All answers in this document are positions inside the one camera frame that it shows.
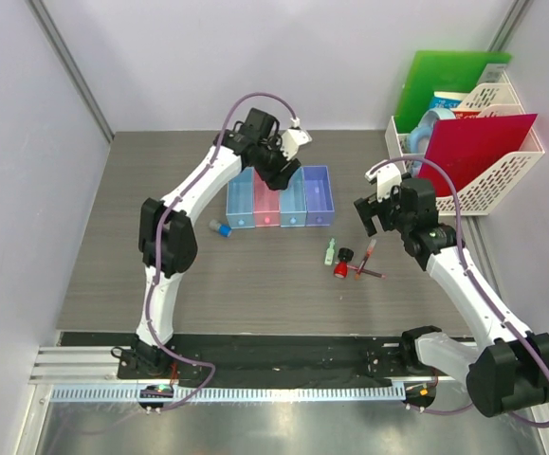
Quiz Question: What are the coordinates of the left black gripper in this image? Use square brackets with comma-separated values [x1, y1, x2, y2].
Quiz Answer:
[254, 136, 300, 191]

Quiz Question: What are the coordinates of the purple drawer box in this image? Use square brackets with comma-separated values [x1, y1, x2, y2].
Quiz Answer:
[302, 165, 336, 227]

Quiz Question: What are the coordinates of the red ink bottle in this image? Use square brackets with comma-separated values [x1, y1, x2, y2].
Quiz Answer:
[334, 247, 354, 279]

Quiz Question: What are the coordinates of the pink drawer box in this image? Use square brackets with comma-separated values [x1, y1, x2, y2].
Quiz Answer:
[253, 171, 281, 228]

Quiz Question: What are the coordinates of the light blue drawer box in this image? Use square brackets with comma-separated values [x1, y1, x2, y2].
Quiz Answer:
[226, 167, 255, 229]

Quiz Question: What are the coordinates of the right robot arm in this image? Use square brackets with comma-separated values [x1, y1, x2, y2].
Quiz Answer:
[355, 175, 549, 417]

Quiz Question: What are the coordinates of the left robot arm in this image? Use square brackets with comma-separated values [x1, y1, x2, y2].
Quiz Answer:
[120, 108, 311, 378]

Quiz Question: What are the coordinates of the green correction tape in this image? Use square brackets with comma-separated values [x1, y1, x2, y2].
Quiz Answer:
[323, 238, 336, 266]

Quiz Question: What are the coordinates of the dark red pen refill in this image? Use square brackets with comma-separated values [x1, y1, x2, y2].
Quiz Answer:
[347, 264, 387, 280]

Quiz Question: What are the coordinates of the blue tape roll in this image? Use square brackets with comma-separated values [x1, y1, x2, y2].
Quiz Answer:
[406, 107, 456, 155]

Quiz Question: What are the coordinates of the white file organizer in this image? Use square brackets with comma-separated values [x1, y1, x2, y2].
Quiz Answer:
[384, 70, 546, 217]

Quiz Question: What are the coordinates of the magenta folder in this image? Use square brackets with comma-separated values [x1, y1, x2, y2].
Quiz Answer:
[425, 114, 537, 191]

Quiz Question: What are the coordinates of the red white book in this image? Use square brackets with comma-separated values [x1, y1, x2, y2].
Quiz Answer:
[453, 110, 481, 119]

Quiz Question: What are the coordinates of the blue white book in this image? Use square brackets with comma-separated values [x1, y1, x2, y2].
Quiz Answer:
[429, 91, 468, 109]

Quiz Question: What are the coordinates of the green folder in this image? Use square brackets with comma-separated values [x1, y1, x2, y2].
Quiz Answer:
[394, 50, 512, 134]

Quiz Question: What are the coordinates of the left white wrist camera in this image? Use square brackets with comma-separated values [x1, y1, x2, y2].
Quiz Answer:
[281, 127, 312, 161]

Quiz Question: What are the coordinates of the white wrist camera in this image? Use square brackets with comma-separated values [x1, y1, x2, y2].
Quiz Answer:
[364, 161, 402, 202]
[281, 127, 312, 161]

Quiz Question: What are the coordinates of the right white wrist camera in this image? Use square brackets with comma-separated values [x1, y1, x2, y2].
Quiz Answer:
[364, 161, 402, 202]

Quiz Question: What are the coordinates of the slotted cable duct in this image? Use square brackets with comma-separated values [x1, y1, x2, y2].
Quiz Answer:
[50, 382, 406, 404]

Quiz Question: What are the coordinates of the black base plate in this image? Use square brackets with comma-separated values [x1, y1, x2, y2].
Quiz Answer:
[58, 331, 455, 380]

